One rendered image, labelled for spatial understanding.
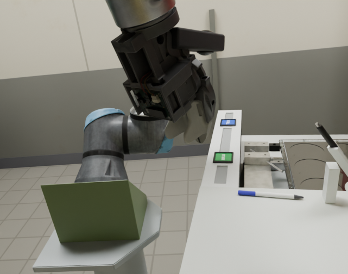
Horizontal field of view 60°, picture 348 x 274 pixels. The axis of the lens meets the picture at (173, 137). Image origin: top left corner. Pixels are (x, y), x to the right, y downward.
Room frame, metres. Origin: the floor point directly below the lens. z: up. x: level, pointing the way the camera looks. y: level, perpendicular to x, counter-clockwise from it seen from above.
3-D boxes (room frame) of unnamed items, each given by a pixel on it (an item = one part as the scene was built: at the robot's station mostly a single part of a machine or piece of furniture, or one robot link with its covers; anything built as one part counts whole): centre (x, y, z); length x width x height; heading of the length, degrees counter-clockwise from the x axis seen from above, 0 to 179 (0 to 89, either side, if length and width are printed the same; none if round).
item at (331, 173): (0.52, -0.33, 1.03); 0.06 x 0.04 x 0.13; 75
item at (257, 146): (0.93, -0.28, 0.89); 0.08 x 0.03 x 0.03; 75
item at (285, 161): (0.78, -0.33, 0.90); 0.38 x 0.01 x 0.01; 165
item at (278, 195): (0.56, -0.20, 0.97); 0.14 x 0.01 x 0.01; 71
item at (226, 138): (0.89, -0.17, 0.89); 0.55 x 0.09 x 0.14; 165
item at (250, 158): (0.86, -0.26, 0.89); 0.08 x 0.03 x 0.03; 75
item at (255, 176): (0.78, -0.24, 0.87); 0.36 x 0.08 x 0.03; 165
